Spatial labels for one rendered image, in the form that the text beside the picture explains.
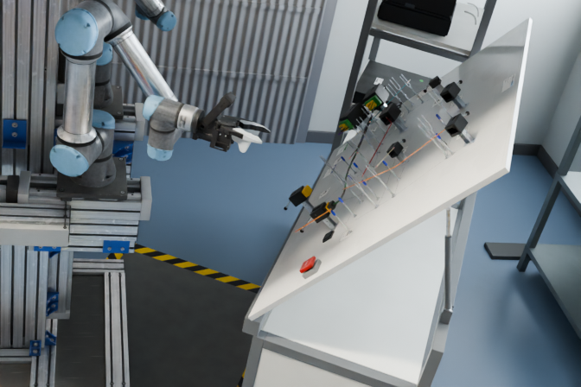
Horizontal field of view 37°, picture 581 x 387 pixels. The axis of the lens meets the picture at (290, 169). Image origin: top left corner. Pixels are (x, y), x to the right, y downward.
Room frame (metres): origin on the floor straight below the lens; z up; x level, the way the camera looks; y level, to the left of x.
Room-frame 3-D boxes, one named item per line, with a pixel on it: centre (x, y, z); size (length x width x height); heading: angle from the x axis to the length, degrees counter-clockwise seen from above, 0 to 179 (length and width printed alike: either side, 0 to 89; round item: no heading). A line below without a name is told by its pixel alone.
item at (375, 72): (3.57, -0.38, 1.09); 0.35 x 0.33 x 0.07; 170
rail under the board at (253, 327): (2.74, -0.09, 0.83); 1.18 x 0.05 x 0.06; 170
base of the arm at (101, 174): (2.35, 0.63, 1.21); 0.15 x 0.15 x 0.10
